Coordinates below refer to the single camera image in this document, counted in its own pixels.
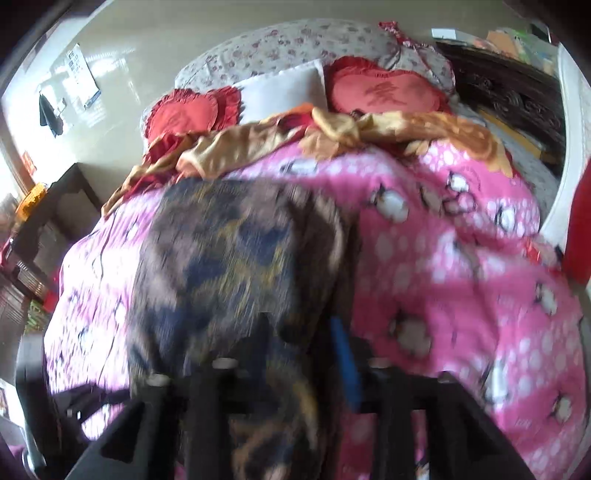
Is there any dark carved wooden headboard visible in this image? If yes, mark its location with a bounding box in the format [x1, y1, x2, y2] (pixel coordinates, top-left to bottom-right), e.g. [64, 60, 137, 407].
[436, 41, 567, 177]

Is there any red-frilled floral pillow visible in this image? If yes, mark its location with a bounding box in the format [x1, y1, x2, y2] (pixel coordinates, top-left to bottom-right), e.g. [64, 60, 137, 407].
[379, 21, 457, 100]

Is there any dark hanging cloth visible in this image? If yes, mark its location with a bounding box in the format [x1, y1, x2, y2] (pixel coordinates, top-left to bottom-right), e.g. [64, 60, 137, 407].
[39, 94, 64, 138]

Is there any white curved bed frame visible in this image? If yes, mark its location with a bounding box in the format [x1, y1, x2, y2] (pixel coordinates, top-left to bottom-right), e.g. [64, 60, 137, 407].
[538, 44, 591, 241]

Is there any pile of colourful packets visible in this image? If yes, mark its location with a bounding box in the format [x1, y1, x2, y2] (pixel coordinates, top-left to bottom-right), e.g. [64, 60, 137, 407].
[485, 27, 560, 77]

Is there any large red heart pillow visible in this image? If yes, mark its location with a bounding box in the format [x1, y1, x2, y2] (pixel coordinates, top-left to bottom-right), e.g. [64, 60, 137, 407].
[145, 85, 243, 145]

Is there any orange and red blanket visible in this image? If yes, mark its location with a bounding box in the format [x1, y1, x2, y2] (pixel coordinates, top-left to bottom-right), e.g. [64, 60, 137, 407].
[102, 106, 515, 217]

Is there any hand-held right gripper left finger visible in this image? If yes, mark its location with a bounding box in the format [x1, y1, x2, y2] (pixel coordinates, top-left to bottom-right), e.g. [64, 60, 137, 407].
[65, 313, 274, 480]

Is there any dark floral patterned garment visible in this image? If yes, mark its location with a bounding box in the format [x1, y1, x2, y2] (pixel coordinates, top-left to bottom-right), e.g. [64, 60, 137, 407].
[127, 178, 360, 480]

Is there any wall calendar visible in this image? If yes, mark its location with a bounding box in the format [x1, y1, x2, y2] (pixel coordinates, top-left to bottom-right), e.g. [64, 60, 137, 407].
[67, 44, 103, 110]

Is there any small red heart pillow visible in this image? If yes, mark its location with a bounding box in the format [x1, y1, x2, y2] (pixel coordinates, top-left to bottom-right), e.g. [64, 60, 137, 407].
[325, 55, 451, 116]

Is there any red object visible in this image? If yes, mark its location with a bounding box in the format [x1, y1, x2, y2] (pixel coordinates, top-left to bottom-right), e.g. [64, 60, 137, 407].
[563, 173, 591, 278]

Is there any large floral pillow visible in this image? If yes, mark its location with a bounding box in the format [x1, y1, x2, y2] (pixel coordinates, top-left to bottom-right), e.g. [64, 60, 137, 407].
[175, 21, 398, 93]

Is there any pink penguin print blanket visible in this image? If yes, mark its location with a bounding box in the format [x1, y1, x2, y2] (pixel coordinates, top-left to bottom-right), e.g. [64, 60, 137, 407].
[44, 138, 589, 480]

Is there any dark wooden cabinet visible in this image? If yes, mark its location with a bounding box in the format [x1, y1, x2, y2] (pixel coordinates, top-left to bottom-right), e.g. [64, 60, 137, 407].
[9, 164, 105, 297]

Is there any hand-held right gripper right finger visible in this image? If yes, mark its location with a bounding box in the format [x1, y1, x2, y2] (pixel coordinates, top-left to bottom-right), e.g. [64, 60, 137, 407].
[329, 318, 536, 480]

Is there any floral bedsheet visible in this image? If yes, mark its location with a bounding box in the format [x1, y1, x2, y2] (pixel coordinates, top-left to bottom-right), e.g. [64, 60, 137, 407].
[505, 150, 560, 223]

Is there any orange plastic basket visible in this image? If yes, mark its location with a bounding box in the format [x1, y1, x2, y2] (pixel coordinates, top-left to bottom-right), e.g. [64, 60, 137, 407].
[16, 182, 49, 219]

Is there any white pillow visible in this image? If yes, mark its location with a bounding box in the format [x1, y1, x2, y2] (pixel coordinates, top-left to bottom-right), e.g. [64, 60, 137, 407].
[240, 59, 328, 117]

